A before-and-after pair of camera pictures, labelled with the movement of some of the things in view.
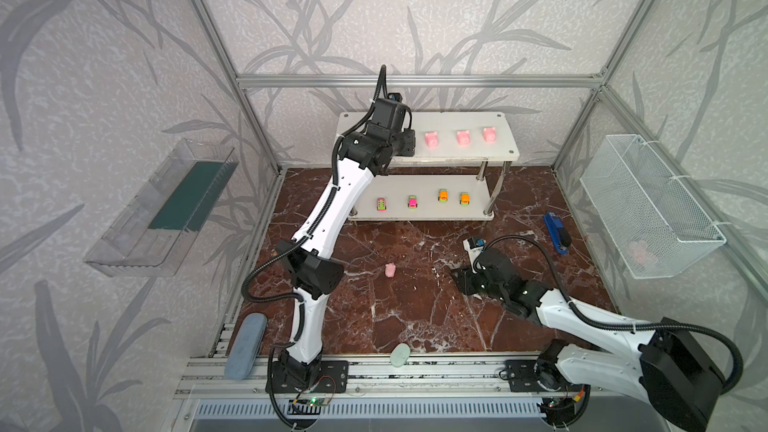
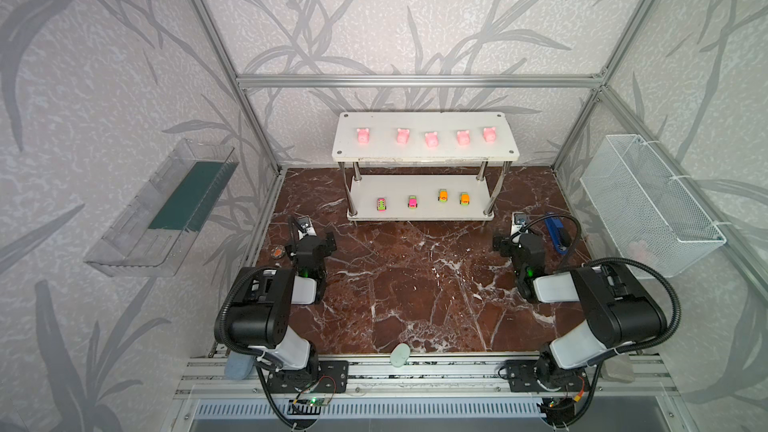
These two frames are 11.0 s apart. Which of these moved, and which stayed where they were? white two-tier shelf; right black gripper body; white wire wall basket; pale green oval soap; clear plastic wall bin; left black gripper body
Moved: left black gripper body; right black gripper body
Stayed: white two-tier shelf; pale green oval soap; clear plastic wall bin; white wire wall basket
